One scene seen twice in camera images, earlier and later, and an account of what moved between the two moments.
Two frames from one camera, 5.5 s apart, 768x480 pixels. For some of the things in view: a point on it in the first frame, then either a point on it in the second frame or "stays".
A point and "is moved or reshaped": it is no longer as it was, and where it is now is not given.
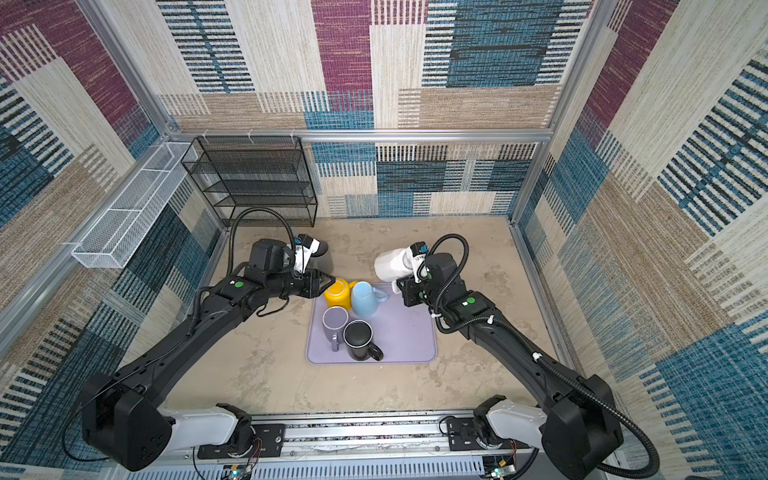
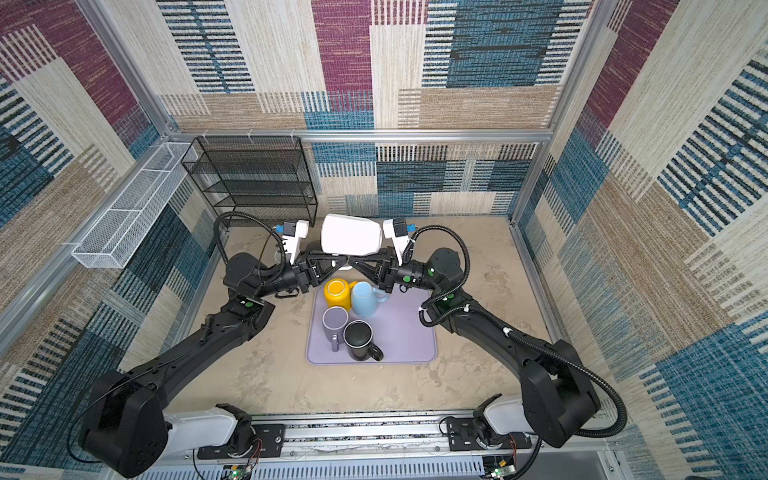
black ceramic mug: (357, 336) stays
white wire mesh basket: (113, 238) stays
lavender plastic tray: (404, 334) stays
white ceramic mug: (391, 265) is moved or reshaped
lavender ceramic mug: (335, 320) stays
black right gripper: (408, 290) to (385, 270)
